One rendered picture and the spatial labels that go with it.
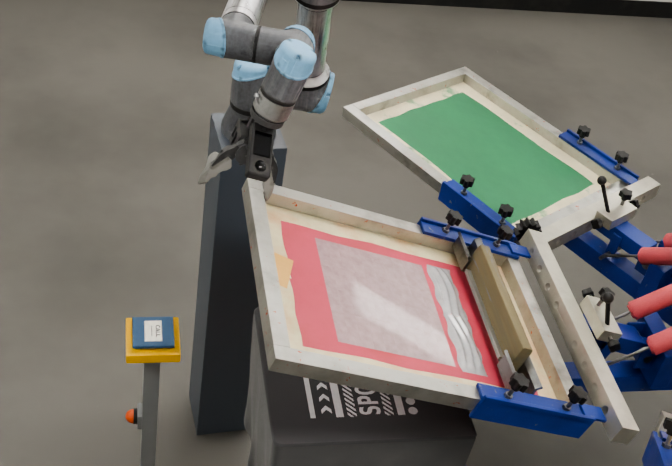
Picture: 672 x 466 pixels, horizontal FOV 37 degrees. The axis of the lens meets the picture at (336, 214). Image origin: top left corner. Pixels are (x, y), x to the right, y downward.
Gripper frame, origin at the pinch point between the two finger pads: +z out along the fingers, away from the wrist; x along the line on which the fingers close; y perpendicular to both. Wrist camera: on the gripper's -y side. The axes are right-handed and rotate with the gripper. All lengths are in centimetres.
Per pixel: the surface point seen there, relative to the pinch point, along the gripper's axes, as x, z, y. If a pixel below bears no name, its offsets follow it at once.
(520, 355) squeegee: -72, 11, -18
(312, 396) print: -37, 45, -8
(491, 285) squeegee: -72, 10, 5
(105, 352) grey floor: -18, 150, 95
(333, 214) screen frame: -35.4, 16.2, 25.5
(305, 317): -23.0, 18.2, -11.6
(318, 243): -30.6, 18.2, 15.2
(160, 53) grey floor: -43, 142, 308
